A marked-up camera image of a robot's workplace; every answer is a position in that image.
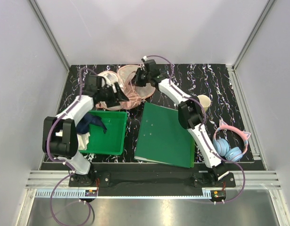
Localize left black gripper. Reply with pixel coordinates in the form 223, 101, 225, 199
98, 82, 129, 108

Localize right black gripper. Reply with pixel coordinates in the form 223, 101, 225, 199
128, 68, 151, 88

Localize pink satin bra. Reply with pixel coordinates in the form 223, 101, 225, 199
95, 78, 152, 111

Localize pink mesh laundry bag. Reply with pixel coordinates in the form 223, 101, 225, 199
96, 65, 156, 111

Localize green plastic bin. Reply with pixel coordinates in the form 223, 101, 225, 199
80, 110, 127, 155

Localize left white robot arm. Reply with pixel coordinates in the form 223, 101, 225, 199
42, 75, 129, 186

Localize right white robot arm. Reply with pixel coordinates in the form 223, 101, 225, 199
133, 67, 229, 187

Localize navy blue garment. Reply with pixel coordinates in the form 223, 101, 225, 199
76, 113, 107, 134

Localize white cloth garment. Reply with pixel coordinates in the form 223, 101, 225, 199
54, 130, 90, 151

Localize yellow paper cup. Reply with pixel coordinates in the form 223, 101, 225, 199
197, 95, 211, 112

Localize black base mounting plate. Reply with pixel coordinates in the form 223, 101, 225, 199
69, 171, 236, 188

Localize blue pink cat headphones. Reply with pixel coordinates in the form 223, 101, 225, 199
212, 120, 251, 162

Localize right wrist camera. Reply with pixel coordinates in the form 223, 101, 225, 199
141, 56, 157, 72

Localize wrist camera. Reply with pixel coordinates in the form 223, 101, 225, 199
83, 75, 106, 96
141, 56, 157, 72

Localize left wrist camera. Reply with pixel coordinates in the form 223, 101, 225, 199
83, 75, 106, 96

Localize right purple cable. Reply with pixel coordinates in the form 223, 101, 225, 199
144, 54, 246, 204

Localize purple cable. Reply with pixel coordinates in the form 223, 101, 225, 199
47, 67, 98, 224
144, 54, 246, 204

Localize green ring binder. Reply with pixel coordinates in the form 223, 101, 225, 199
134, 102, 195, 168

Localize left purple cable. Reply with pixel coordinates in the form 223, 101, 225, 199
47, 67, 98, 224

